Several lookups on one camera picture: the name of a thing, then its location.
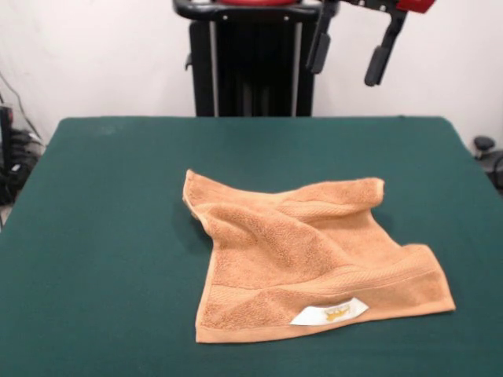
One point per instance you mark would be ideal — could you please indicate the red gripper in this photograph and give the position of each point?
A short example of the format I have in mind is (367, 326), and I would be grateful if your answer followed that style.
(414, 4)

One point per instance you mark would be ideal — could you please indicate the orange terry towel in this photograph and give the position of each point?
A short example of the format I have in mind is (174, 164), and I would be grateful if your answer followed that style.
(294, 251)

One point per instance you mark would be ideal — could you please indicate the black office chair base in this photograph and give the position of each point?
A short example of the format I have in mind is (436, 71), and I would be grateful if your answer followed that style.
(489, 153)

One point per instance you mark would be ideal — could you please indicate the dark green table cloth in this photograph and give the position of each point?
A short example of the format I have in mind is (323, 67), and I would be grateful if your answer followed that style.
(98, 275)

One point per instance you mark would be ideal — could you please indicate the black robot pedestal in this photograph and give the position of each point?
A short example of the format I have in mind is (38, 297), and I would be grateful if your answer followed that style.
(255, 66)

